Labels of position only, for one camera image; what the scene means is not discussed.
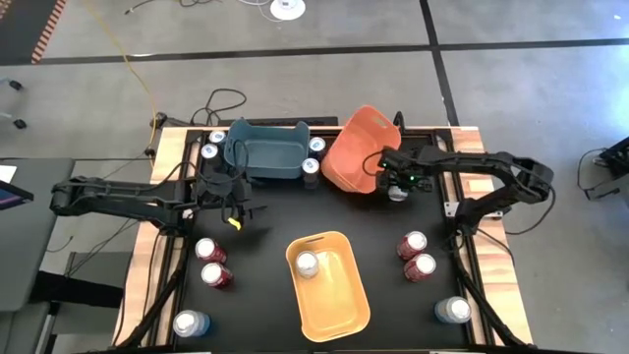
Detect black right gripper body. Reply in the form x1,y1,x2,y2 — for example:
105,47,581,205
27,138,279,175
375,163,436,196

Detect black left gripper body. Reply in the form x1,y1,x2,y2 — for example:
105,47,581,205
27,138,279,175
194,170,255,223

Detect red Coca-Cola can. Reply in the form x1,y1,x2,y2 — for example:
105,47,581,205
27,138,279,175
195,237,229,265
403,252,437,283
395,230,429,261
200,262,235,290

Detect blue plastic bin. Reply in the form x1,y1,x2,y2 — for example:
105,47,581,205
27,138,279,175
223,117,312,181

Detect orange plastic bin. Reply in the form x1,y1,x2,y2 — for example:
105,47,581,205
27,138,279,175
319,104,403,196

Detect yellow plastic bin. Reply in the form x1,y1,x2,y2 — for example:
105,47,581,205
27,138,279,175
284,230,372,344

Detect black power strip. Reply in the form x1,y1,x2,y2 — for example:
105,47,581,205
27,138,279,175
218,116,339,127

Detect grey floor stand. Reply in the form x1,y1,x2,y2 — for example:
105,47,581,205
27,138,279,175
584,171,629,202

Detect grey desk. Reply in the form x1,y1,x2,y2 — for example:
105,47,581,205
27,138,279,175
0,156,76,314

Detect white round floor device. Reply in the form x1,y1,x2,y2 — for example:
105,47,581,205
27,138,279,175
269,0,307,22

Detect black equipment box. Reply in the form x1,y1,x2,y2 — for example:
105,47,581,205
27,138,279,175
598,136,629,178

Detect blue tablet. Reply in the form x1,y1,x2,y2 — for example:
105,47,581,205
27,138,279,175
0,180,34,211

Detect black orange-striped floor mat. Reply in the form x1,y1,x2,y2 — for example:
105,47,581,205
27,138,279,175
0,0,68,65

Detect black looped floor cable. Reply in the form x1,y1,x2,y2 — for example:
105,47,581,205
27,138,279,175
189,88,248,127

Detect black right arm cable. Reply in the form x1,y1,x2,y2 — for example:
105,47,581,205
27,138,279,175
503,186,559,237

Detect yellow floor cable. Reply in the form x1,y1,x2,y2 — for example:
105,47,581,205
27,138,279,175
83,0,158,161

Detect black floor cable with plug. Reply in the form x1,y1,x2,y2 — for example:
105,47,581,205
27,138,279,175
125,0,212,15

